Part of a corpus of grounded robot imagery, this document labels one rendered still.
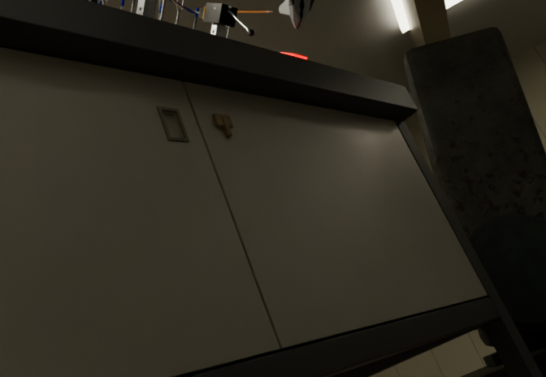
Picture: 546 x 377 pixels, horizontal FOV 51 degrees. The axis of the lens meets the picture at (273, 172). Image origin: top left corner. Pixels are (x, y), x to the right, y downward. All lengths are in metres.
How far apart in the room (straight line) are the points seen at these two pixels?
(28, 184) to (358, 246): 0.49
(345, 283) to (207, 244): 0.23
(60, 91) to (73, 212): 0.16
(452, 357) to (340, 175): 5.33
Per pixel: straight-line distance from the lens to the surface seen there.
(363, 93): 1.11
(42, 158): 0.64
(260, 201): 0.79
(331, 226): 0.87
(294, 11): 1.42
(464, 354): 6.21
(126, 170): 0.68
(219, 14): 1.21
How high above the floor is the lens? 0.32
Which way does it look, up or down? 23 degrees up
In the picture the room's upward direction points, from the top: 23 degrees counter-clockwise
